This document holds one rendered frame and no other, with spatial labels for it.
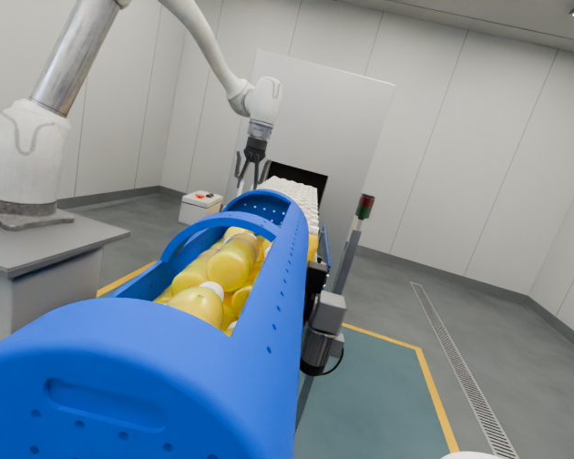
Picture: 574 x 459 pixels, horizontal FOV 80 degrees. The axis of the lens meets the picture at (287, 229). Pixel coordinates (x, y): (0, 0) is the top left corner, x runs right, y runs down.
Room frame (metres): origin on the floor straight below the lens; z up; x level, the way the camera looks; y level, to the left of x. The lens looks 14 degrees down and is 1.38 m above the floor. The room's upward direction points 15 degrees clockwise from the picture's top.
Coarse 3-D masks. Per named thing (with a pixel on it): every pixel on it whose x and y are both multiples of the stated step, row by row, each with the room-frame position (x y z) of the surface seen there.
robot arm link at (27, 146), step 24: (0, 120) 0.79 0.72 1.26; (24, 120) 0.81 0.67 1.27; (48, 120) 0.86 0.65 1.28; (0, 144) 0.78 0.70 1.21; (24, 144) 0.80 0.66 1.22; (48, 144) 0.84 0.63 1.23; (0, 168) 0.77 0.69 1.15; (24, 168) 0.79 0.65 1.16; (48, 168) 0.83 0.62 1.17; (0, 192) 0.77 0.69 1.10; (24, 192) 0.79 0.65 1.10; (48, 192) 0.84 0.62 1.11
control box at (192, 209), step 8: (200, 192) 1.37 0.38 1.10; (208, 192) 1.41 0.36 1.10; (184, 200) 1.22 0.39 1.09; (192, 200) 1.22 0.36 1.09; (200, 200) 1.23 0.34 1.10; (208, 200) 1.26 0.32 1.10; (216, 200) 1.33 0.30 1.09; (184, 208) 1.22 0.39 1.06; (192, 208) 1.22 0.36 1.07; (200, 208) 1.22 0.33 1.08; (208, 208) 1.24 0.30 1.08; (216, 208) 1.36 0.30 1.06; (184, 216) 1.22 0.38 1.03; (192, 216) 1.22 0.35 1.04; (200, 216) 1.22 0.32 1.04
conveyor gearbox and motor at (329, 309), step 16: (320, 304) 1.18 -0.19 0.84; (336, 304) 1.19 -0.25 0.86; (320, 320) 1.18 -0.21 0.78; (336, 320) 1.18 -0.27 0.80; (320, 336) 1.18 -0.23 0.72; (336, 336) 1.19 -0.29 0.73; (304, 352) 1.20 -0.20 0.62; (320, 352) 1.18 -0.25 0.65; (336, 352) 1.21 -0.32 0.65; (304, 368) 1.19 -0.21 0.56; (320, 368) 1.20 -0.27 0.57
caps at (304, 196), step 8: (264, 184) 2.11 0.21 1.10; (272, 184) 2.28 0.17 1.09; (280, 184) 2.34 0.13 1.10; (288, 184) 2.47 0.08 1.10; (296, 184) 2.65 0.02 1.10; (288, 192) 2.04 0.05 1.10; (296, 192) 2.22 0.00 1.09; (304, 192) 2.28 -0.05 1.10; (312, 192) 2.35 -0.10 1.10; (296, 200) 1.84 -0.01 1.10; (304, 200) 1.91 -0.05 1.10; (312, 200) 2.03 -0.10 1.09; (304, 208) 1.71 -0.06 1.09; (312, 208) 1.78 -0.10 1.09; (312, 216) 1.52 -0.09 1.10
